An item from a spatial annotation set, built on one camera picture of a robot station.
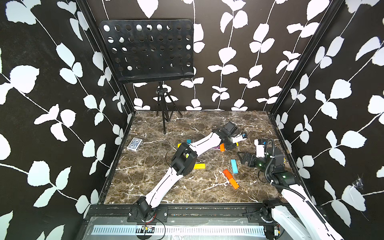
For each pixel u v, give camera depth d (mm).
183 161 625
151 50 688
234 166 904
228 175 880
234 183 838
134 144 985
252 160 692
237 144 953
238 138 858
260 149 698
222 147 959
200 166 909
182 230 702
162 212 751
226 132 796
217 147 748
